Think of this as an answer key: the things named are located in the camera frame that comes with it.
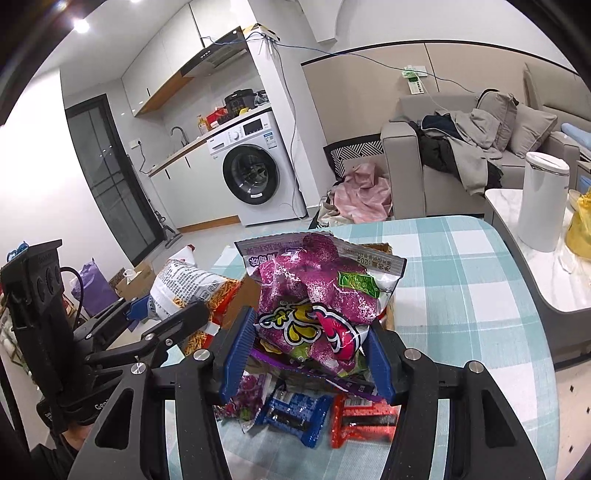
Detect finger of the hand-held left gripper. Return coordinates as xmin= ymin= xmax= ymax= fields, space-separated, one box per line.
xmin=75 ymin=296 xmax=154 ymax=345
xmin=84 ymin=301 xmax=212 ymax=371

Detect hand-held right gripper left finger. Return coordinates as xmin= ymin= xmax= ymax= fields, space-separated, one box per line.
xmin=67 ymin=305 xmax=259 ymax=480

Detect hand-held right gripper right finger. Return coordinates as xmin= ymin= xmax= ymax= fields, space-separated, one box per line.
xmin=367 ymin=318 xmax=548 ymax=480

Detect small purple snack bag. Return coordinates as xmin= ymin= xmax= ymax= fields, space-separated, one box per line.
xmin=215 ymin=371 xmax=273 ymax=425

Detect orange sticks snack bag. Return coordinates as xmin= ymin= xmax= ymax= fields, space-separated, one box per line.
xmin=148 ymin=247 xmax=245 ymax=358

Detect orange-red snack packet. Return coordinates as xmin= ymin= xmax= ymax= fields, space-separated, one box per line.
xmin=330 ymin=393 xmax=399 ymax=449

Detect brown cardboard box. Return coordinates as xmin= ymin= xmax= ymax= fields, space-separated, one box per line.
xmin=238 ymin=242 xmax=400 ymax=333

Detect blue snack packet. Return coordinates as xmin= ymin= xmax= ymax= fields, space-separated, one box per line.
xmin=254 ymin=383 xmax=334 ymax=448

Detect purple snack bag yellow letters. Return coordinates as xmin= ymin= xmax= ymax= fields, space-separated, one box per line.
xmin=235 ymin=232 xmax=408 ymax=402

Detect person's left hand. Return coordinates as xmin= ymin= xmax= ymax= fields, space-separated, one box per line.
xmin=62 ymin=422 xmax=96 ymax=457

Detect cardboard box with cat print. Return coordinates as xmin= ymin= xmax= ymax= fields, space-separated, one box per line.
xmin=115 ymin=261 xmax=157 ymax=301

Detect floor mop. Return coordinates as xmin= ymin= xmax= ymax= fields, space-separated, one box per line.
xmin=143 ymin=185 xmax=183 ymax=250

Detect teal checked tablecloth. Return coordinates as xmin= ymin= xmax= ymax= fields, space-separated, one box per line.
xmin=164 ymin=215 xmax=557 ymax=480

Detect black framed glass door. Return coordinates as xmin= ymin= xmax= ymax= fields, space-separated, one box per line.
xmin=65 ymin=95 xmax=162 ymax=266

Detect white kitchen base cabinet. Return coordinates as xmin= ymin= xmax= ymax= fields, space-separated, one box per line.
xmin=148 ymin=138 xmax=241 ymax=229

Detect white washing machine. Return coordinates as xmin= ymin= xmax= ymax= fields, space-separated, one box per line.
xmin=206 ymin=111 xmax=308 ymax=227

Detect pink cloth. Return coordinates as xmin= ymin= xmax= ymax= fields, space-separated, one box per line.
xmin=332 ymin=161 xmax=393 ymax=224

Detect grey sofa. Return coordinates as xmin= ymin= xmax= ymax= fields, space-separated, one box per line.
xmin=381 ymin=62 xmax=591 ymax=220

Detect black white patterned basket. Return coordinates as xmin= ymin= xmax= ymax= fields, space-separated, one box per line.
xmin=323 ymin=134 xmax=386 ymax=181

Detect black pressure cooker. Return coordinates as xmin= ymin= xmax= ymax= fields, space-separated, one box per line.
xmin=224 ymin=89 xmax=256 ymax=114

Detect white trash bin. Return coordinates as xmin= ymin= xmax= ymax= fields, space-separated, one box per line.
xmin=517 ymin=151 xmax=571 ymax=254

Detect pile of clothes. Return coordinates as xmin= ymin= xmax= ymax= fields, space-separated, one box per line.
xmin=409 ymin=108 xmax=504 ymax=197

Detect yellow plastic bag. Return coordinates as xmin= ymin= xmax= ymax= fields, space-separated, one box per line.
xmin=566 ymin=187 xmax=591 ymax=261

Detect range hood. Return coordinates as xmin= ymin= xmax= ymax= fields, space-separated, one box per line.
xmin=180 ymin=28 xmax=252 ymax=78

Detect dark grey pillow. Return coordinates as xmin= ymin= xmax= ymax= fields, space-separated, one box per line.
xmin=476 ymin=90 xmax=519 ymax=148

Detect light grey pillow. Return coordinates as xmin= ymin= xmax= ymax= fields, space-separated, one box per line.
xmin=508 ymin=102 xmax=558 ymax=160

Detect white router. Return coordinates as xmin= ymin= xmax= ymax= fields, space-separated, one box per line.
xmin=252 ymin=23 xmax=282 ymax=42

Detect light blue pillow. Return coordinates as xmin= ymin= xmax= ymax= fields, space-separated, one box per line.
xmin=561 ymin=121 xmax=591 ymax=151

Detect white wall cabinet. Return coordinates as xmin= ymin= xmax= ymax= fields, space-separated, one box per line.
xmin=121 ymin=0 xmax=259 ymax=116

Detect green white wall device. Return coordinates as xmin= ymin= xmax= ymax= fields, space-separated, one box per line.
xmin=402 ymin=66 xmax=428 ymax=95

